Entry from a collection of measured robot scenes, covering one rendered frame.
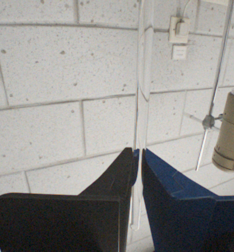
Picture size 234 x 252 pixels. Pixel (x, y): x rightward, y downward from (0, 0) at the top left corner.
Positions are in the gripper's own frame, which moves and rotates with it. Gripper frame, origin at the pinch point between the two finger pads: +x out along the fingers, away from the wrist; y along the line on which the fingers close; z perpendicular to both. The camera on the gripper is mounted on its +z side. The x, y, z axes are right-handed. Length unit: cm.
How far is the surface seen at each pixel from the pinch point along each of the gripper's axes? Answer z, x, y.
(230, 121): -10.4, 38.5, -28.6
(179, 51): 7, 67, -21
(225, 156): -21, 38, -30
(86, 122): -17, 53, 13
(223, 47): 8, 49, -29
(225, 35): 12, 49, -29
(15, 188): -38, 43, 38
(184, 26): 16, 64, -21
